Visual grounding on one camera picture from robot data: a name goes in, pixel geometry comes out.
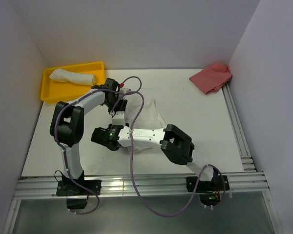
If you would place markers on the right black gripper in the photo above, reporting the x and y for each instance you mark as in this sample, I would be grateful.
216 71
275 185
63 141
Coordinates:
110 126

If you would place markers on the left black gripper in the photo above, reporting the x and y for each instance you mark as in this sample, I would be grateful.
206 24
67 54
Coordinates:
122 106

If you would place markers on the white printed t-shirt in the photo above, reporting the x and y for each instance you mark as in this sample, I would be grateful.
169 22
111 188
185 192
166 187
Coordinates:
148 119

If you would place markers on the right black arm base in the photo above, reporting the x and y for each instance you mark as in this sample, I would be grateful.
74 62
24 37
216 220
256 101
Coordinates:
210 192

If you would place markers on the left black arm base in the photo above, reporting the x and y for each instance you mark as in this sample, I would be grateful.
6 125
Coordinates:
77 193

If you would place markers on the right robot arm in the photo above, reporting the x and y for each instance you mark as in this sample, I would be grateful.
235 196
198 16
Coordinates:
174 143

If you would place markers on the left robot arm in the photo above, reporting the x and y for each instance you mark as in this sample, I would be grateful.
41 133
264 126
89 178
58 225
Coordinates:
67 127

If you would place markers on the rolled white t-shirt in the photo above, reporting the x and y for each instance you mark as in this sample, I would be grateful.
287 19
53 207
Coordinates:
61 75

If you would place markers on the yellow plastic tray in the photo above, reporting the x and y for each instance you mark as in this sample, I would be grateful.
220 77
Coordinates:
53 91

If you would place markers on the pink folded t-shirt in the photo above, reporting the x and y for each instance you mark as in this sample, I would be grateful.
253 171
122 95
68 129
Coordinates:
212 78

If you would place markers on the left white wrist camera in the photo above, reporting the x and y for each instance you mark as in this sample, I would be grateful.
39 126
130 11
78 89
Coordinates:
124 91

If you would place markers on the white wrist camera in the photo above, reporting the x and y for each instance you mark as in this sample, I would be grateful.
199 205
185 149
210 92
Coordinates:
119 118
124 91

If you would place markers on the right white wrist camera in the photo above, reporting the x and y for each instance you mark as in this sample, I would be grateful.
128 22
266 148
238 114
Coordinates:
119 118

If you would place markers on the aluminium right side rail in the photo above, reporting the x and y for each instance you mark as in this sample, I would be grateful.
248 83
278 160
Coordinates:
246 158

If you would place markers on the aluminium front rail frame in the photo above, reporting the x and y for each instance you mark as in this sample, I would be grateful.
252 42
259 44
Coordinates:
35 188

